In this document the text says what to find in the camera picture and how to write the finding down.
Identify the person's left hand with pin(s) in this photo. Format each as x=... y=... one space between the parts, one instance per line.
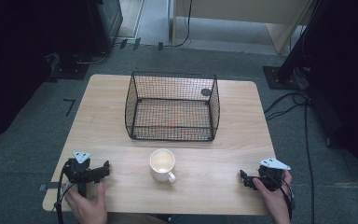
x=85 y=208

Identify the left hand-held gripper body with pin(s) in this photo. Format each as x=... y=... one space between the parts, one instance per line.
x=80 y=172

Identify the beige wooden furniture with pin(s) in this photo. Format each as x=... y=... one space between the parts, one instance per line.
x=245 y=9

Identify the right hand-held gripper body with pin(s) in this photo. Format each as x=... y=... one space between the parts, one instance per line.
x=273 y=177

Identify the black tape corner mark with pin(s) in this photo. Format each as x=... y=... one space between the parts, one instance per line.
x=71 y=105

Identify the grey tape strip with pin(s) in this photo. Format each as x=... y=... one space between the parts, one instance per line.
x=48 y=187

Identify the person's right hand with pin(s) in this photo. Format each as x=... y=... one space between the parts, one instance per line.
x=273 y=202

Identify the black stand base plate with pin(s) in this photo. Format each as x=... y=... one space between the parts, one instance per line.
x=70 y=70

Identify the black cabinet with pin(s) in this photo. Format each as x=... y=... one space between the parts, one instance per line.
x=105 y=21

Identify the black metal stand with base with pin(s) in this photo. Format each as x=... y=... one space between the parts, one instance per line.
x=292 y=59

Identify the dark curtain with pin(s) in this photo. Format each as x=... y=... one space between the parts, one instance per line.
x=15 y=62

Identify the white cup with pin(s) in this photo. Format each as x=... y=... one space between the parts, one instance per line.
x=162 y=164

